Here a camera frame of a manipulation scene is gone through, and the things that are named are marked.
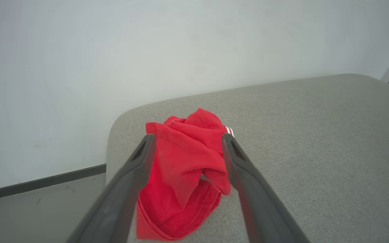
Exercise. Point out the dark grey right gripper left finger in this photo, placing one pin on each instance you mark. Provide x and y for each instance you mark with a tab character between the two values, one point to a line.
120	199

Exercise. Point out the red garment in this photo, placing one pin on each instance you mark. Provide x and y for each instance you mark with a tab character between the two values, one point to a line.
184	158

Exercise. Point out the black baseboard strip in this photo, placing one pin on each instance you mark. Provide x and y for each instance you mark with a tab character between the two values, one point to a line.
39	183

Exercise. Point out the grey fabric sofa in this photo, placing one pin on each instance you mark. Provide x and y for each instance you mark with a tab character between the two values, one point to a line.
316	141

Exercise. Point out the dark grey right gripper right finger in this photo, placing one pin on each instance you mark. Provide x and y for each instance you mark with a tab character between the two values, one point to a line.
262	209

